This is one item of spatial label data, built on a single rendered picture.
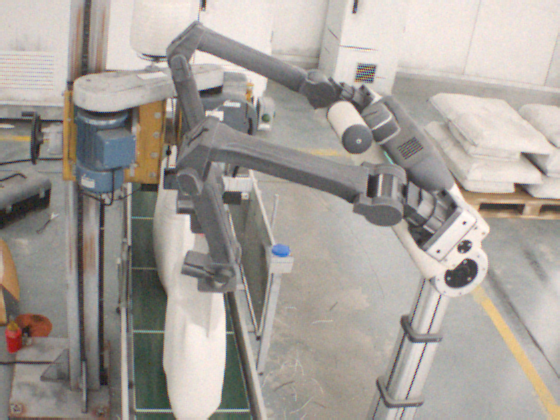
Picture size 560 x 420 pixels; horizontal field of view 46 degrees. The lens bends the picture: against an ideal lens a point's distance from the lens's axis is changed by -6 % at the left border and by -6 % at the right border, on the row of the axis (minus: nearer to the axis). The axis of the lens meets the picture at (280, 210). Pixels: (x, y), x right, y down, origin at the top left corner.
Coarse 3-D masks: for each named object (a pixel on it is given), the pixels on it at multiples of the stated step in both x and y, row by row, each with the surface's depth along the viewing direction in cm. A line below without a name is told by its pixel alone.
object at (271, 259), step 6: (270, 246) 243; (270, 252) 240; (270, 258) 238; (276, 258) 237; (282, 258) 238; (288, 258) 238; (270, 264) 238; (276, 264) 239; (282, 264) 239; (288, 264) 239; (270, 270) 239; (276, 270) 240; (282, 270) 240; (288, 270) 241
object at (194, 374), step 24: (192, 288) 219; (168, 312) 233; (192, 312) 209; (216, 312) 211; (168, 336) 223; (192, 336) 206; (216, 336) 207; (168, 360) 225; (192, 360) 209; (216, 360) 212; (168, 384) 228; (192, 384) 214; (216, 384) 218; (192, 408) 220; (216, 408) 229
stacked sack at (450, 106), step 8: (440, 96) 500; (448, 96) 496; (456, 96) 501; (464, 96) 504; (472, 96) 509; (440, 104) 494; (448, 104) 486; (456, 104) 485; (464, 104) 485; (472, 104) 489; (480, 104) 491; (488, 104) 493; (496, 104) 498; (504, 104) 502; (440, 112) 485; (448, 112) 480; (456, 112) 476; (472, 112) 478; (480, 112) 479; (488, 112) 481; (496, 112) 482; (504, 112) 485; (512, 112) 490; (448, 120) 481
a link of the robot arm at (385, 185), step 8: (376, 176) 137; (384, 176) 136; (392, 176) 136; (368, 184) 138; (376, 184) 136; (384, 184) 135; (392, 184) 135; (400, 184) 136; (408, 184) 137; (368, 192) 136; (376, 192) 134; (384, 192) 134; (392, 192) 134; (400, 192) 135; (408, 192) 135; (416, 192) 137; (400, 200) 134; (408, 200) 134; (416, 200) 136; (408, 208) 135; (416, 208) 135
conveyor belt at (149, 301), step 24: (144, 192) 356; (144, 216) 336; (144, 240) 318; (144, 264) 302; (144, 288) 287; (144, 312) 273; (144, 336) 261; (144, 360) 249; (144, 384) 239; (240, 384) 247; (144, 408) 228; (168, 408) 230; (240, 408) 236
